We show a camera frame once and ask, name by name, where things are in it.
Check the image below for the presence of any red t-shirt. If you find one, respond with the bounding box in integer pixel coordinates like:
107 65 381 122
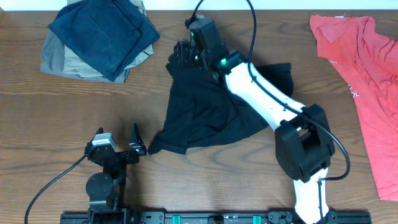
310 15 397 201

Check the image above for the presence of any black t-shirt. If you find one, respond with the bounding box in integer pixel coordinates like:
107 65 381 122
147 53 295 156

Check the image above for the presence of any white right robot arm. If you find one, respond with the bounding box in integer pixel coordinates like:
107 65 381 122
174 40 337 223

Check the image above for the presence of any folded beige garment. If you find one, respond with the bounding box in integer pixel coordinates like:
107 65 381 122
62 0 155 79

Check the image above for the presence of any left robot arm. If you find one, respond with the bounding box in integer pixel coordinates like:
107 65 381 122
85 123 147 223

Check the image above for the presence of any folded grey garment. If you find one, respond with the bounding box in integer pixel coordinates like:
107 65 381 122
40 31 129 84

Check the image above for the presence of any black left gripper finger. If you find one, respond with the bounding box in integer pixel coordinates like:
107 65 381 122
94 127 103 136
129 123 147 156

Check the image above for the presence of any folded navy blue garment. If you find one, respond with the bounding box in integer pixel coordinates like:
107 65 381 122
47 0 161 83

